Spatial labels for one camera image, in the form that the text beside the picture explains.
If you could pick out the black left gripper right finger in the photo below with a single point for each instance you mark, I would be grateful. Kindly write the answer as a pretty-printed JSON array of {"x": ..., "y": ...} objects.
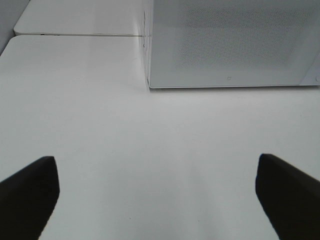
[{"x": 289, "y": 197}]

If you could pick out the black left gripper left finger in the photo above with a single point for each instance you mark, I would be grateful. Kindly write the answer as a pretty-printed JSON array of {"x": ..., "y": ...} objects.
[{"x": 28, "y": 199}]

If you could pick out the white microwave oven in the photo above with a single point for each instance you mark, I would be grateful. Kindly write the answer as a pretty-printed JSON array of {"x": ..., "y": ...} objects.
[{"x": 225, "y": 42}]

